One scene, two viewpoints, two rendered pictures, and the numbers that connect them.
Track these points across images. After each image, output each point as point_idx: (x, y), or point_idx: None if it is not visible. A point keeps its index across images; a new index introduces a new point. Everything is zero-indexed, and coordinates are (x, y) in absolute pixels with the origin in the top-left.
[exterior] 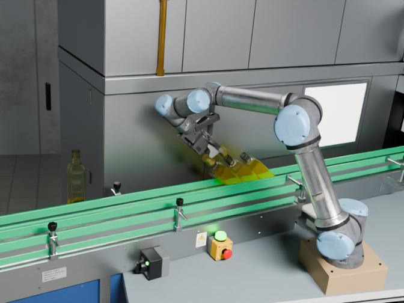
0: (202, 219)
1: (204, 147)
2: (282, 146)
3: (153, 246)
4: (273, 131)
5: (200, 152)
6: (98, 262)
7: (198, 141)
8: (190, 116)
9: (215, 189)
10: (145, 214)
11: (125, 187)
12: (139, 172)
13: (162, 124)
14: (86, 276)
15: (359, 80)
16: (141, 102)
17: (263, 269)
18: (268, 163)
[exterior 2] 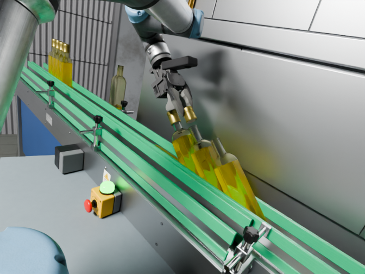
0: (115, 160)
1: (161, 91)
2: (335, 202)
3: (81, 148)
4: (320, 160)
5: (156, 95)
6: (61, 130)
7: (157, 80)
8: (160, 47)
9: (161, 152)
10: (85, 114)
11: (148, 120)
12: (158, 114)
13: (182, 74)
14: (57, 135)
15: None
16: (171, 44)
17: (72, 255)
18: (304, 215)
